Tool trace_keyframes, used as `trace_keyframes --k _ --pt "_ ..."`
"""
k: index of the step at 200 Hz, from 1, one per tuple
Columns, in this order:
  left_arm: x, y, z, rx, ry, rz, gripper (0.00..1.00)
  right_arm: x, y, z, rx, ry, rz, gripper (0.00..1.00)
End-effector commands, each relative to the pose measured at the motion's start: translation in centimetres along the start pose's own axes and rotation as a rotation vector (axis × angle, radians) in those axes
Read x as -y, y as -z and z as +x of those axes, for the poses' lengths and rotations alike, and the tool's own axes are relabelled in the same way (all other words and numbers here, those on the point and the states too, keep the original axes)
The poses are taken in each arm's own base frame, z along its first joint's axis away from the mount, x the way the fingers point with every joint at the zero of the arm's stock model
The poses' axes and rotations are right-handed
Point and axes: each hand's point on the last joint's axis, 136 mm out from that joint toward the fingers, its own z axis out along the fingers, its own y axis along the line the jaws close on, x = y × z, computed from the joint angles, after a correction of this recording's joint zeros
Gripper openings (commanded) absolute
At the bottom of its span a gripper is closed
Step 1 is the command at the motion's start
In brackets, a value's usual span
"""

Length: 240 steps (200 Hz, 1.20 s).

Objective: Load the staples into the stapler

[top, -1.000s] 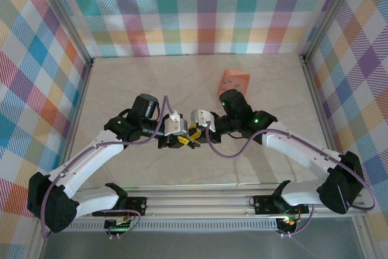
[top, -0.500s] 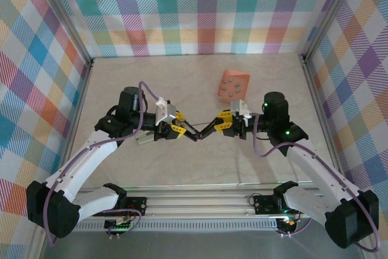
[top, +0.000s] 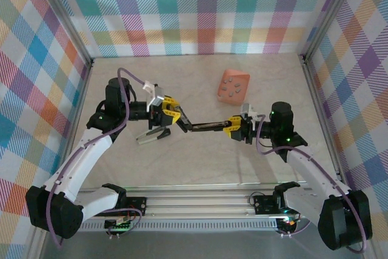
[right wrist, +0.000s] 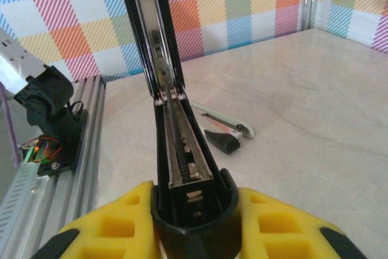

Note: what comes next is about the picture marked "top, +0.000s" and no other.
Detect orange dice block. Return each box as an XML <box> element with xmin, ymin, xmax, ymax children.
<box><xmin>217</xmin><ymin>69</ymin><xmax>251</xmax><ymax>106</ymax></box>

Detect checked cloth backdrop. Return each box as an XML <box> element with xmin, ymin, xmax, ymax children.
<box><xmin>306</xmin><ymin>0</ymin><xmax>388</xmax><ymax>259</ymax></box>
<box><xmin>0</xmin><ymin>0</ymin><xmax>89</xmax><ymax>259</ymax></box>
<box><xmin>57</xmin><ymin>0</ymin><xmax>336</xmax><ymax>59</ymax></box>

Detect small lit circuit board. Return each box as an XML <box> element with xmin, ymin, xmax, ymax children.
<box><xmin>104</xmin><ymin>218</ymin><xmax>134</xmax><ymax>231</ymax></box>
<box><xmin>277</xmin><ymin>216</ymin><xmax>299</xmax><ymax>230</ymax></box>

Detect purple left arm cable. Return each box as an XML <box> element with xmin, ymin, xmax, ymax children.
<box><xmin>47</xmin><ymin>67</ymin><xmax>150</xmax><ymax>250</ymax></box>

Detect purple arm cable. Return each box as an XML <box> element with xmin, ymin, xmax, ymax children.
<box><xmin>47</xmin><ymin>67</ymin><xmax>150</xmax><ymax>250</ymax></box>
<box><xmin>255</xmin><ymin>114</ymin><xmax>370</xmax><ymax>254</ymax></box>

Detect aluminium side rail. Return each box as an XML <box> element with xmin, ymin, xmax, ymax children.
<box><xmin>71</xmin><ymin>60</ymin><xmax>95</xmax><ymax>132</ymax></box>
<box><xmin>299</xmin><ymin>55</ymin><xmax>346</xmax><ymax>183</ymax></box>

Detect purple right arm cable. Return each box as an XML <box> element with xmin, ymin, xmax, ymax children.
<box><xmin>255</xmin><ymin>114</ymin><xmax>370</xmax><ymax>254</ymax></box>

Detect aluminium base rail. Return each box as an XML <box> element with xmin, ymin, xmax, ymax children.
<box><xmin>74</xmin><ymin>184</ymin><xmax>322</xmax><ymax>222</ymax></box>

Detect aluminium frame post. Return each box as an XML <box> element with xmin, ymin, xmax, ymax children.
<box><xmin>28</xmin><ymin>0</ymin><xmax>95</xmax><ymax>67</ymax></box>
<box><xmin>298</xmin><ymin>0</ymin><xmax>363</xmax><ymax>62</ymax></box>

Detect slotted grey cable duct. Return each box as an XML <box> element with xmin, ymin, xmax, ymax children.
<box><xmin>80</xmin><ymin>221</ymin><xmax>279</xmax><ymax>232</ymax></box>

